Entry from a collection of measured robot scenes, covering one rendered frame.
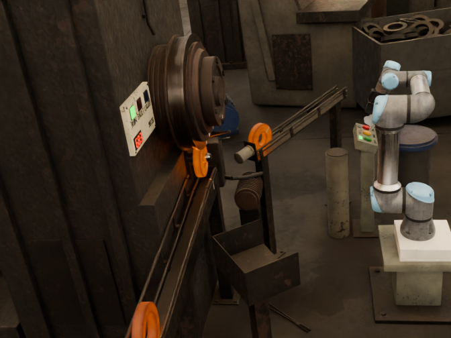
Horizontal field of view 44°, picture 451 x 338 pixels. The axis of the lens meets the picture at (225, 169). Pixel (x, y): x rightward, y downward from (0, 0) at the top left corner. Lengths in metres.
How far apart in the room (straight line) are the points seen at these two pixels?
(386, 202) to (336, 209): 0.67
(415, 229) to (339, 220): 0.70
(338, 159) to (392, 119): 0.71
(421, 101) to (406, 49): 1.93
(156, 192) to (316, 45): 3.07
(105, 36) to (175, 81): 0.38
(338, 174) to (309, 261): 0.50
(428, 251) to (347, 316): 0.50
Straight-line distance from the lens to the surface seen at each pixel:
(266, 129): 2.79
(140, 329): 1.66
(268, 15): 4.94
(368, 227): 3.26
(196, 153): 2.32
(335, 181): 3.04
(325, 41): 4.84
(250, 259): 2.08
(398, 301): 2.75
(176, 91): 2.06
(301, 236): 3.26
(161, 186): 2.09
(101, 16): 1.80
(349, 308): 2.77
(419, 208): 2.52
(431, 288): 2.72
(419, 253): 2.55
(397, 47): 4.23
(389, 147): 2.40
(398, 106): 2.33
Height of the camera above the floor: 1.82
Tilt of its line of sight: 26 degrees down
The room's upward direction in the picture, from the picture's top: 8 degrees counter-clockwise
